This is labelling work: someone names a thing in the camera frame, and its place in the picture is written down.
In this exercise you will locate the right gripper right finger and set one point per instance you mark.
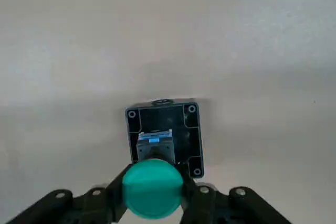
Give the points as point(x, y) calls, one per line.
point(199, 205)

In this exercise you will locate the black button box base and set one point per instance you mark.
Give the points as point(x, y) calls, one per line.
point(189, 140)

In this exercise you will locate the green push button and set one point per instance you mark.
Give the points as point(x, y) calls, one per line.
point(152, 190)

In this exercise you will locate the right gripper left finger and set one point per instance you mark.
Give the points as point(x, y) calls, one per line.
point(99, 205)

